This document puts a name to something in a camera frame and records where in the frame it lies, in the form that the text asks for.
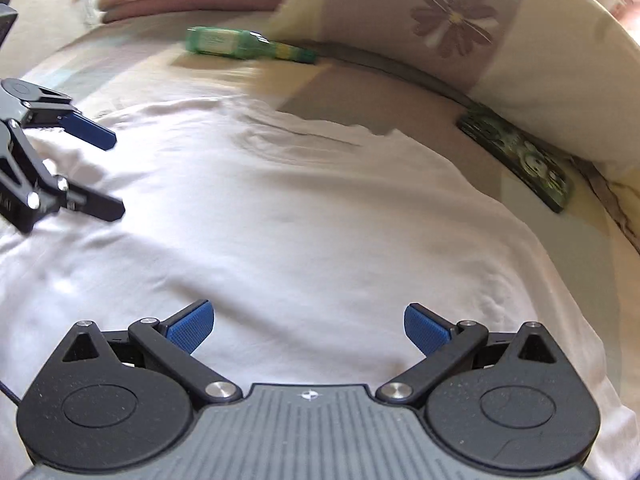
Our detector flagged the white printed t-shirt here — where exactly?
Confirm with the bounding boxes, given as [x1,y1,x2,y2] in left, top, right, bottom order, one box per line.
[0,97,626,480]

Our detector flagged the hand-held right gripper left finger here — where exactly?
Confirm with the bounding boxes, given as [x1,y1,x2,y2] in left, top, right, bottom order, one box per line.
[47,299,243,405]

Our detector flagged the green glass bottle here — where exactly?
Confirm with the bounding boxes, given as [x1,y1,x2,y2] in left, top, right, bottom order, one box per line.
[185,26,318,66]

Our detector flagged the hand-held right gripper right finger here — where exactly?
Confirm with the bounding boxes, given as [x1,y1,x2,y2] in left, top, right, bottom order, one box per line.
[375,302,568,405]

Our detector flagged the floral pillow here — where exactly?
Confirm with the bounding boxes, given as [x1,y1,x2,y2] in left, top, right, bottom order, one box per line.
[270,0,640,253]

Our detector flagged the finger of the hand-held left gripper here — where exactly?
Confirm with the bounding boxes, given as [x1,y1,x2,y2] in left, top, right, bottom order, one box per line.
[22,87,117,152]
[0,120,126,233]

